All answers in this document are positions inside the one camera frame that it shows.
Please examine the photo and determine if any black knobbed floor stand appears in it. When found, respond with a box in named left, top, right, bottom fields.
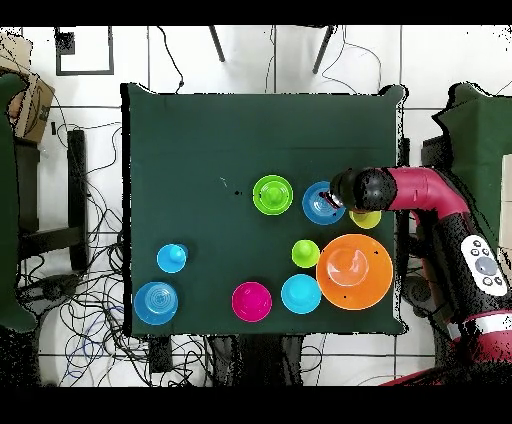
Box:
left=41, top=275, right=79, bottom=303

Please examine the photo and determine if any dark green tablecloth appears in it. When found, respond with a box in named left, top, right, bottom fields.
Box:
left=120, top=82, right=409, bottom=337

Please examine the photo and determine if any large orange plastic bowl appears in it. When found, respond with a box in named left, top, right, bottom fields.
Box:
left=315, top=233, right=394, bottom=312

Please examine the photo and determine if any pale cardboard box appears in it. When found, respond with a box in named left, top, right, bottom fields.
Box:
left=0, top=31, right=33, bottom=77

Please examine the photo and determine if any black floor cable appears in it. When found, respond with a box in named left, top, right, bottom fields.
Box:
left=156, top=25, right=185, bottom=94

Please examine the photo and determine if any blue plastic bowl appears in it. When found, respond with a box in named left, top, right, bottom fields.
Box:
left=301, top=180, right=346, bottom=226
left=133, top=281, right=180, bottom=326

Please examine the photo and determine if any yellow plastic cup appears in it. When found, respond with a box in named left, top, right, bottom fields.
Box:
left=348, top=209, right=383, bottom=230

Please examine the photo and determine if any light green plastic cup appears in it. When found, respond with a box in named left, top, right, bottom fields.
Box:
left=290, top=238, right=321, bottom=270

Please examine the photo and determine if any black equipment cabinet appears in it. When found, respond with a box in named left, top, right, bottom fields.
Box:
left=420, top=135, right=451, bottom=169

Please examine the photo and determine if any white box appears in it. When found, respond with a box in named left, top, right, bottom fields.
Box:
left=496, top=153, right=512, bottom=261

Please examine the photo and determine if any pink plastic bowl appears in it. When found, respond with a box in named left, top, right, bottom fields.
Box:
left=230, top=281, right=274, bottom=324

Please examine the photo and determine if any black tripod leg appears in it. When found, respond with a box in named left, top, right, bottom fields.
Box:
left=311, top=25, right=338, bottom=76
left=207, top=25, right=226, bottom=64

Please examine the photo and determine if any brown cardboard box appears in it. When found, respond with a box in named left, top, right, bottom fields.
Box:
left=7, top=73, right=56, bottom=145

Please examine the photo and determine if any cyan plastic bowl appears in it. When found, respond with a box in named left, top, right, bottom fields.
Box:
left=280, top=273, right=323, bottom=316

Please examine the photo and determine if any green cloth side table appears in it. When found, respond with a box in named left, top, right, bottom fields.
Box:
left=0, top=73, right=37, bottom=333
left=431, top=82, right=512, bottom=249

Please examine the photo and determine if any grey floor stand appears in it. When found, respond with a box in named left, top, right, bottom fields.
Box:
left=403, top=275, right=443, bottom=317

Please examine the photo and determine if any black bench frame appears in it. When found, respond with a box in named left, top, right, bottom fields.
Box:
left=15, top=129, right=89, bottom=273

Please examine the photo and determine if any blue plastic cup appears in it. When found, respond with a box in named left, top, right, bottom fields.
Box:
left=156, top=242, right=189, bottom=275

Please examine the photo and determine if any black floor frame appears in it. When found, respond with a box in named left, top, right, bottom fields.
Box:
left=54, top=25, right=115, bottom=76

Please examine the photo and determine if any green plastic bowl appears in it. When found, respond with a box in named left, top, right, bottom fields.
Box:
left=252, top=174, right=294, bottom=216

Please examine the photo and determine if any black power adapter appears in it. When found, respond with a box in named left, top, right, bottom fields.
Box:
left=148, top=336, right=174, bottom=374

